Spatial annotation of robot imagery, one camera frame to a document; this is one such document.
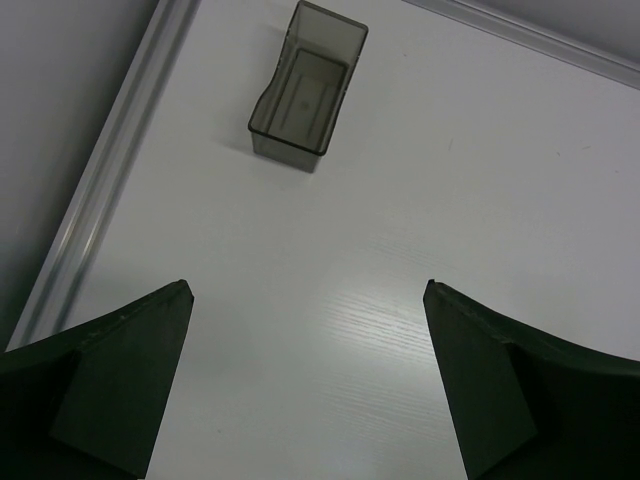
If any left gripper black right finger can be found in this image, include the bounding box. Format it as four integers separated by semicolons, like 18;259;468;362
423;280;639;479

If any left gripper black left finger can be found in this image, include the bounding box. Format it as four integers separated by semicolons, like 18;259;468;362
1;280;194;479

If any translucent grey plastic bin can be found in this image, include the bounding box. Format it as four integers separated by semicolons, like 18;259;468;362
248;1;369;173

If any aluminium left side rail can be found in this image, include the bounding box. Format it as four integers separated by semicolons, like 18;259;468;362
7;1;199;350

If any aluminium table frame rail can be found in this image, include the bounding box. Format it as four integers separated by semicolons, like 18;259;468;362
412;0;639;89

